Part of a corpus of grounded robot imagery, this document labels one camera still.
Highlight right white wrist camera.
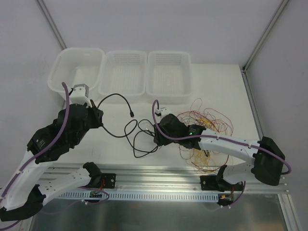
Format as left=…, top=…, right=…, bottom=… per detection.
left=154, top=107, right=171, bottom=119

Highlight white slotted cable duct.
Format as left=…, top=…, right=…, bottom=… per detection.
left=58, top=190, right=218, bottom=203

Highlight thin coloured wires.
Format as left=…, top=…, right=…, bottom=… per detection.
left=177, top=97, right=235, bottom=174

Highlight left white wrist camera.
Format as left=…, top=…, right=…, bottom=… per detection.
left=70, top=84, right=92, bottom=107

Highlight white mesh basket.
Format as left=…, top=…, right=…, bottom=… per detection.
left=98, top=50, right=147, bottom=103
left=145, top=51, right=193, bottom=104

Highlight left aluminium frame post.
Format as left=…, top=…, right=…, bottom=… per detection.
left=35, top=0, right=67, bottom=50

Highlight aluminium mounting rail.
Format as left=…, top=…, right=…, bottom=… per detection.
left=39, top=163, right=291, bottom=194

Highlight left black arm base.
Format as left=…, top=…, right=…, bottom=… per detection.
left=100, top=173, right=116, bottom=189

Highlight right aluminium frame post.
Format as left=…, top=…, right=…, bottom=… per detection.
left=242, top=0, right=292, bottom=154

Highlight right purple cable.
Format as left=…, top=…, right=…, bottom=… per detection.
left=152, top=99, right=294, bottom=175

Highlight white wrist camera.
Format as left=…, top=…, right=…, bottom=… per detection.
left=154, top=107, right=171, bottom=119
left=70, top=84, right=92, bottom=107

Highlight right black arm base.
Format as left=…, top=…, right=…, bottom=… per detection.
left=200, top=175, right=219, bottom=191

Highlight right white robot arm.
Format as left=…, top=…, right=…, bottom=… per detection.
left=154, top=114, right=289, bottom=190

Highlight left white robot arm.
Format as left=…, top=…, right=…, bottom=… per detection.
left=0, top=104, right=103, bottom=221

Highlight right white mesh basket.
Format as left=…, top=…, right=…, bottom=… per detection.
left=145, top=51, right=193, bottom=104

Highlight left white solid basket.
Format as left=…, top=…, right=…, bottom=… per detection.
left=47, top=48, right=105, bottom=101

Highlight aluminium frame post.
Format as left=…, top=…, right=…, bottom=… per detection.
left=35, top=0, right=67, bottom=50
left=242, top=0, right=292, bottom=154

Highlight middle white mesh basket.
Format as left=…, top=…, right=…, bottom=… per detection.
left=98, top=50, right=147, bottom=103

